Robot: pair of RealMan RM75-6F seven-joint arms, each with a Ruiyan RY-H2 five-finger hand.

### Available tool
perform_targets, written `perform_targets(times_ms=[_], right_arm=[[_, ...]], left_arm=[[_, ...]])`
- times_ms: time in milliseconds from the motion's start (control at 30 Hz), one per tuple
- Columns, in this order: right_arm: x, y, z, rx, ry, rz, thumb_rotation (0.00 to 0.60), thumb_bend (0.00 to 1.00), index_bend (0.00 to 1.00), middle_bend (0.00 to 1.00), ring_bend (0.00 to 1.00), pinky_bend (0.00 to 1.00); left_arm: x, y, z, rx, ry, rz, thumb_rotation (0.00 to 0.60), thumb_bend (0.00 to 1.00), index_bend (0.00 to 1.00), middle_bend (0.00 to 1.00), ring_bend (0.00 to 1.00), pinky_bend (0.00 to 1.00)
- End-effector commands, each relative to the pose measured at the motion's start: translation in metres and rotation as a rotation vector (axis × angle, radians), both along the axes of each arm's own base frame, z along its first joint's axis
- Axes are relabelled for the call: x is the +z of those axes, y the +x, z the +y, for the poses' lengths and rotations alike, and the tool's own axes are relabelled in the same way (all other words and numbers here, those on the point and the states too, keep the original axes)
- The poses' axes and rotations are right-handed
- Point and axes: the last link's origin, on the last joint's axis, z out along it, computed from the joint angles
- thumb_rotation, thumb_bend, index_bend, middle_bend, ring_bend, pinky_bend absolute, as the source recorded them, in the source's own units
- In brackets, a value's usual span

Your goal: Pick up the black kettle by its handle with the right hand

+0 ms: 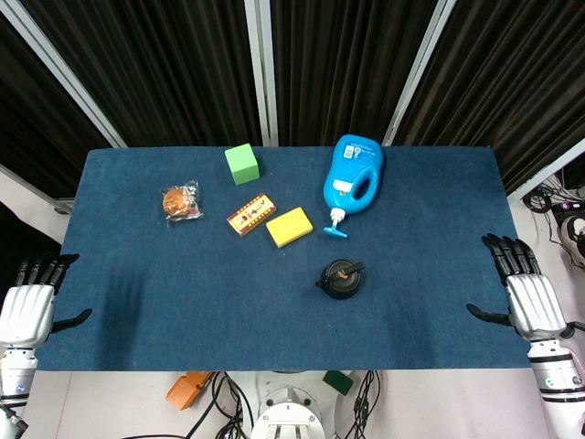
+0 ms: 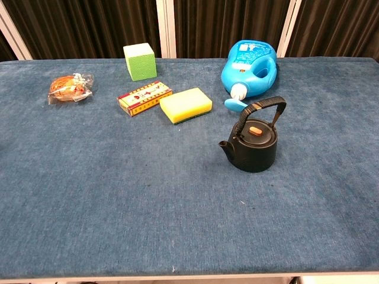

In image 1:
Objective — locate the black round object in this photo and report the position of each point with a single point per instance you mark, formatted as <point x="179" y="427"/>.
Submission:
<point x="340" y="279"/>

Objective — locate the blue detergent pump bottle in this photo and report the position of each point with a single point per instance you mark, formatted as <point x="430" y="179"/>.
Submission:
<point x="352" y="178"/>

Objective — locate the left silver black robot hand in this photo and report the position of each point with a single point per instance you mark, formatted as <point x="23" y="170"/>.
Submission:
<point x="25" y="308"/>

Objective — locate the red yellow snack box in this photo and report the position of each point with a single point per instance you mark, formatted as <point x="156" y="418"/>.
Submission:
<point x="251" y="214"/>

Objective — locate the wrapped bun in plastic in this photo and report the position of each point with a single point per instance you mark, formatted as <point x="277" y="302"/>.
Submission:
<point x="180" y="202"/>

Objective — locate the grey metal curtain post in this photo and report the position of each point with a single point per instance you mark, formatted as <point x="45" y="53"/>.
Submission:
<point x="418" y="68"/>
<point x="261" y="73"/>
<point x="59" y="68"/>

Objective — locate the green foam cube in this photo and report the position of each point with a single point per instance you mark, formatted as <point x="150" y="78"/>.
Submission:
<point x="242" y="163"/>

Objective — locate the yellow sponge block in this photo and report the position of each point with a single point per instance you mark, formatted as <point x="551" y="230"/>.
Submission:
<point x="290" y="227"/>

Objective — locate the orange pedal box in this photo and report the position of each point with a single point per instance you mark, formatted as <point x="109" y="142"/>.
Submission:
<point x="188" y="389"/>

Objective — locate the black pleated curtain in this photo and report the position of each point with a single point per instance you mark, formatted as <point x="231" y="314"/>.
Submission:
<point x="173" y="68"/>

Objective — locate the blue table cloth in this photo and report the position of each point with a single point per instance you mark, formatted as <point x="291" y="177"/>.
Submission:
<point x="283" y="274"/>

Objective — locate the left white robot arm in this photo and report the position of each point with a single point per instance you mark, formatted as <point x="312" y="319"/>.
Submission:
<point x="16" y="375"/>

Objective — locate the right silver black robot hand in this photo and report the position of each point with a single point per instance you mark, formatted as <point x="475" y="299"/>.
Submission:
<point x="532" y="302"/>

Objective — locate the green pedal box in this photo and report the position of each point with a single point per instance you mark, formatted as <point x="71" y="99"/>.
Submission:
<point x="339" y="380"/>

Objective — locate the black white sneaker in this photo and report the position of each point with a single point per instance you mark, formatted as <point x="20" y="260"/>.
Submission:
<point x="574" y="240"/>

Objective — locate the white robot torso base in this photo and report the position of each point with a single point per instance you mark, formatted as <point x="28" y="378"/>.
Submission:
<point x="288" y="411"/>

